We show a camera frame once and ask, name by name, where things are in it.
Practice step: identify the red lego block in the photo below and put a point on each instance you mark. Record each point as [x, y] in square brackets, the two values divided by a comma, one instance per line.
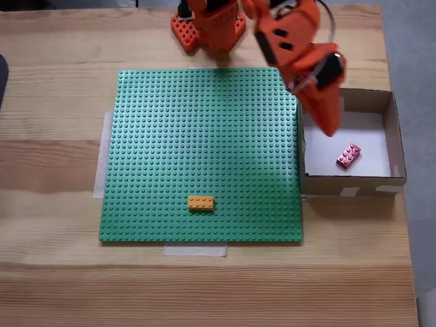
[349, 156]

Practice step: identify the open cardboard box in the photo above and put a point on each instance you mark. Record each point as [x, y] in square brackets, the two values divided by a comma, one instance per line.
[323, 186]

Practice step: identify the green lego baseplate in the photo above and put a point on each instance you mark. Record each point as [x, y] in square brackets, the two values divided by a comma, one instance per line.
[187, 153]

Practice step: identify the yellow lego block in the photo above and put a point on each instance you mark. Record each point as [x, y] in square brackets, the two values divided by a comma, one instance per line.
[201, 203]

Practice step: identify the small masking tape piece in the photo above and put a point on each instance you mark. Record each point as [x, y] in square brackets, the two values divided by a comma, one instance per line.
[305, 198]

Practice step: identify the masking tape strip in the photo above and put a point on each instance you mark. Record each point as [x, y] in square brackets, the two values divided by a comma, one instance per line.
[194, 251]
[101, 163]

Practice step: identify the black rounded object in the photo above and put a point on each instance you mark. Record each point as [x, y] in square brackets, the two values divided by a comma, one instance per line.
[2, 78]

